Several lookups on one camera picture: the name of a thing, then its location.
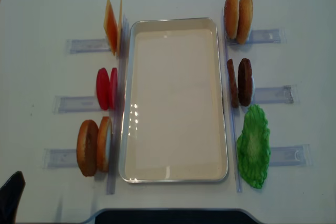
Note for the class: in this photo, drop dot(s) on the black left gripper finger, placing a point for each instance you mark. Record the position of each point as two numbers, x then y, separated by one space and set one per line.
11 193

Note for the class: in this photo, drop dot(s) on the bun slice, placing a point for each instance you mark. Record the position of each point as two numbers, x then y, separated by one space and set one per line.
231 18
86 151
245 20
103 144

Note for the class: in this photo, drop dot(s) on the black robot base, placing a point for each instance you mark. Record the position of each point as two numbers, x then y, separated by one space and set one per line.
173 216

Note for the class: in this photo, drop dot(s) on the outer red tomato slice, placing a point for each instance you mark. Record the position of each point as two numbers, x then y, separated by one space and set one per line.
102 85

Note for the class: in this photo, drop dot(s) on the red tomato slice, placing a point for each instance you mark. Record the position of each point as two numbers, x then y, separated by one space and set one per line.
113 88
102 85

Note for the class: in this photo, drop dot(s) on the inner red tomato slice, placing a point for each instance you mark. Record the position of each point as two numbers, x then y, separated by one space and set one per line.
113 88

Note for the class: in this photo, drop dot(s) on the orange cheese slice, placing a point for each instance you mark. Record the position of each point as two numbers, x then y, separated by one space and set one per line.
110 27

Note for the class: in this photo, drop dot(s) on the yellow cheese slice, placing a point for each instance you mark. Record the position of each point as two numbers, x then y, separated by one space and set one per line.
119 30

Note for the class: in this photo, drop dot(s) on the inner brown meat patty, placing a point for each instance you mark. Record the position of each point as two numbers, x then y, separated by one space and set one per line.
232 84

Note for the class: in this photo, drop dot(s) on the brown meat patty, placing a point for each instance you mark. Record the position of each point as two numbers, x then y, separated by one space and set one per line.
232 84
245 82

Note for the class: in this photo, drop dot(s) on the green lettuce leaf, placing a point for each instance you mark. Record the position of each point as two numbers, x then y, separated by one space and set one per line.
253 147

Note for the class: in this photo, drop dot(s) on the outer brown meat patty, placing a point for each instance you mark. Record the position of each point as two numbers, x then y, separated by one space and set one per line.
245 82

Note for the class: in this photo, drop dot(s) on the white rectangular metal tray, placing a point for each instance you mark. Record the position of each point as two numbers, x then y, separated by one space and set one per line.
173 128

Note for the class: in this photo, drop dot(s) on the clear left bun holder rail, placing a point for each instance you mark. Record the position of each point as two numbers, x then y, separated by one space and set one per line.
59 158

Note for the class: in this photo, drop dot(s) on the clear bun holder rail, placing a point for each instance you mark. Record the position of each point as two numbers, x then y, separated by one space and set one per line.
266 36
59 158

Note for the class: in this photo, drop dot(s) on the clear tomato holder rail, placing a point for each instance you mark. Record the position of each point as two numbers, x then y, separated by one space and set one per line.
64 104

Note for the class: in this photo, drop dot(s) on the clear cheese holder rail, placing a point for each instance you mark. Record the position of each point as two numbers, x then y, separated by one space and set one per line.
79 46

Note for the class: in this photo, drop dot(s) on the clear left long rail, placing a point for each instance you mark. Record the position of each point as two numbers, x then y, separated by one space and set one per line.
118 112

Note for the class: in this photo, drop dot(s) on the clear long rail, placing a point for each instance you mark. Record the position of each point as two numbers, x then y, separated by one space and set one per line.
118 112
230 110

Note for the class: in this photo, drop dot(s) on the clear right long rail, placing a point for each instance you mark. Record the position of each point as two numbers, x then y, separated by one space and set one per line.
230 110

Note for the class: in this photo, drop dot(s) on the clear lettuce holder rail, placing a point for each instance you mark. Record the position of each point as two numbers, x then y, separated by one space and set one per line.
298 155

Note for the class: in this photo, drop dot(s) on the clear right bun holder rail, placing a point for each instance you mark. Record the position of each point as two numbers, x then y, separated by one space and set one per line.
266 36

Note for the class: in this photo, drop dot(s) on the clear patty holder rail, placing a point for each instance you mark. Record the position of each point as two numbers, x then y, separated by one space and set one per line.
276 95

